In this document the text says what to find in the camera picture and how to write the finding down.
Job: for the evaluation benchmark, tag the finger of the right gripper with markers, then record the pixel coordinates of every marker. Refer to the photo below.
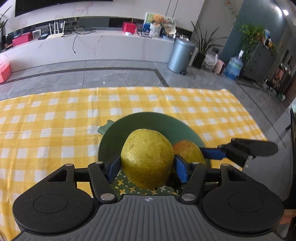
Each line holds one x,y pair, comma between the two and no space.
213,153
245,148

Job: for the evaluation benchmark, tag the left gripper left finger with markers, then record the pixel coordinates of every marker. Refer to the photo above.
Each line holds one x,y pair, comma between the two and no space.
101,177

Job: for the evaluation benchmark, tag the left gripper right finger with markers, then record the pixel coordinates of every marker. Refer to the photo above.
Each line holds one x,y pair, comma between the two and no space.
192,175

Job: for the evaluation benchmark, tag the red-yellow apple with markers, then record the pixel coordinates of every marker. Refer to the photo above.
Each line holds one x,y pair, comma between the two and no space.
189,151

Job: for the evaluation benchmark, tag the yellow-green pear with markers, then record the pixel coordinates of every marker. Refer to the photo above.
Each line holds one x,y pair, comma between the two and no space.
147,158

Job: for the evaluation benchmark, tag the green colander bowl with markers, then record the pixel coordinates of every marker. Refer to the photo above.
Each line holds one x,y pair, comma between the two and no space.
115,133

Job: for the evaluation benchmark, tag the yellow checkered tablecloth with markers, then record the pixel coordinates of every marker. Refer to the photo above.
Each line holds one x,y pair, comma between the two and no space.
41,132

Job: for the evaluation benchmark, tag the grey drawer cabinet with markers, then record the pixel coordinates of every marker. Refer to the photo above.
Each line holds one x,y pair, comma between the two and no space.
261,61

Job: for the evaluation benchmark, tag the blue water jug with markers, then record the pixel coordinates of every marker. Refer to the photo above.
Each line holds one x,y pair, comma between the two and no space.
234,66

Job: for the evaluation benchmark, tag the pink stool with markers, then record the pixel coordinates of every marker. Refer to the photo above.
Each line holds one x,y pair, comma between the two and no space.
219,67

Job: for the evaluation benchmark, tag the white plastic bag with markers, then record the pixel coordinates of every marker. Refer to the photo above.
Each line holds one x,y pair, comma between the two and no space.
210,62

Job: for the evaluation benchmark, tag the grey metal trash can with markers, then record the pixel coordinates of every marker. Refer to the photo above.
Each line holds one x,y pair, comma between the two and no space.
180,56

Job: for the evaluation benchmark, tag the potted long-leaf plant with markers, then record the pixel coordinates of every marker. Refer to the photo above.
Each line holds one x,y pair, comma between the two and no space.
204,43

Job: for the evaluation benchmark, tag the green vine plant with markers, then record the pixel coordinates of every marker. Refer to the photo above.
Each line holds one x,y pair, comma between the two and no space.
252,35

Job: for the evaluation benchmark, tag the white marble tv bench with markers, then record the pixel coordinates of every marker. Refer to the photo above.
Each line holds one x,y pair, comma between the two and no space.
99,45

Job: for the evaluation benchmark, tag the teddy bear bouquet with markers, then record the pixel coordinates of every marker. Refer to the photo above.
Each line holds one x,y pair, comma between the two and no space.
158,26

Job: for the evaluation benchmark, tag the pink storage box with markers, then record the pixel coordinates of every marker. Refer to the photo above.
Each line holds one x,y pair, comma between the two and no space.
5,71

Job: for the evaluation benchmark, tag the white wifi router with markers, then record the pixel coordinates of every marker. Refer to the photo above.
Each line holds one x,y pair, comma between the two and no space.
56,30

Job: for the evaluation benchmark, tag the red box on shelf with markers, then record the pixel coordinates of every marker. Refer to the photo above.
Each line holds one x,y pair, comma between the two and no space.
129,27

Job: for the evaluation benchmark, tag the small white clock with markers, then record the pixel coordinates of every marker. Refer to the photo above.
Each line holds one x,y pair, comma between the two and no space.
36,34

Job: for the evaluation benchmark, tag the magenta flat box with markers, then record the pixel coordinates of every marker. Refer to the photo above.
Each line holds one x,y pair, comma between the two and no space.
21,39

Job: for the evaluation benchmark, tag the black television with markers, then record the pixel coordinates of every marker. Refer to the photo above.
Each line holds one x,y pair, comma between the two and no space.
67,10

